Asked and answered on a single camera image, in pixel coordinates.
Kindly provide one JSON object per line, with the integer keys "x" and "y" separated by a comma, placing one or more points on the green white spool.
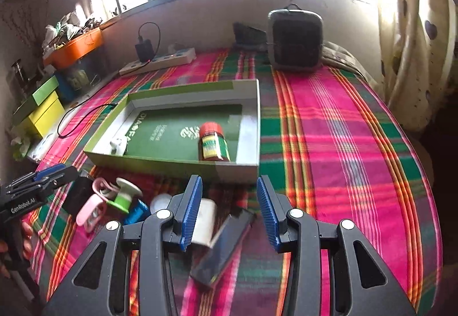
{"x": 126, "y": 193}

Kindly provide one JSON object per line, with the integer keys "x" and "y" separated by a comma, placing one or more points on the black folded item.
{"x": 249, "y": 38}

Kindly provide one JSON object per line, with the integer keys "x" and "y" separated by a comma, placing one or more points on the orange box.
{"x": 74, "y": 50}

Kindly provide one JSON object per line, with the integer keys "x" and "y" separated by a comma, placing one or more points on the black charger adapter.
{"x": 145, "y": 51}

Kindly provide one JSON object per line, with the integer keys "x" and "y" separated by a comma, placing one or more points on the pink handheld fan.
{"x": 95, "y": 207}

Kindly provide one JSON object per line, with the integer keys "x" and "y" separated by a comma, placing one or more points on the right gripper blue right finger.
{"x": 274, "y": 208}

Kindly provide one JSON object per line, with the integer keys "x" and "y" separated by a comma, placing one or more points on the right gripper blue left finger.
{"x": 185, "y": 207}

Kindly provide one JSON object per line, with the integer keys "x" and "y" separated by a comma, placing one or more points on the red cap pill bottle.
{"x": 212, "y": 143}

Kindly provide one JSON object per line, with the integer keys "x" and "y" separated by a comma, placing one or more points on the white small object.
{"x": 118, "y": 145}

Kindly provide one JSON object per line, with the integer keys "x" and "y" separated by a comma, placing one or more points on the cream patterned curtain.
{"x": 417, "y": 39}

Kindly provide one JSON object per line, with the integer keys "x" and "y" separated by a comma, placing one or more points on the black rectangular device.
{"x": 78, "y": 194}

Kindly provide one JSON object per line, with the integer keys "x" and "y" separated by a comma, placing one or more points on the grey portable speaker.
{"x": 295, "y": 39}

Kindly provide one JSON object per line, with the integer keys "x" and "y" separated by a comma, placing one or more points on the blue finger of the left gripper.
{"x": 48, "y": 171}

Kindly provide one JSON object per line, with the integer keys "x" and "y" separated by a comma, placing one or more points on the green cardboard box tray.
{"x": 163, "y": 130}

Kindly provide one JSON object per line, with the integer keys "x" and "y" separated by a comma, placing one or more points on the white round cap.
{"x": 160, "y": 202}

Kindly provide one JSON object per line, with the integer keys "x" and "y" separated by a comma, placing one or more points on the yellow green box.
{"x": 36, "y": 116}

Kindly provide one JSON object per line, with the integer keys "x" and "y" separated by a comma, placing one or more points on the black slim device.
{"x": 223, "y": 247}

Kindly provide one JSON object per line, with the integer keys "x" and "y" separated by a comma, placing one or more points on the white power strip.
{"x": 181, "y": 57}

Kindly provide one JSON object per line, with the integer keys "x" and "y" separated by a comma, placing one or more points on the blue usb device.
{"x": 138, "y": 213}

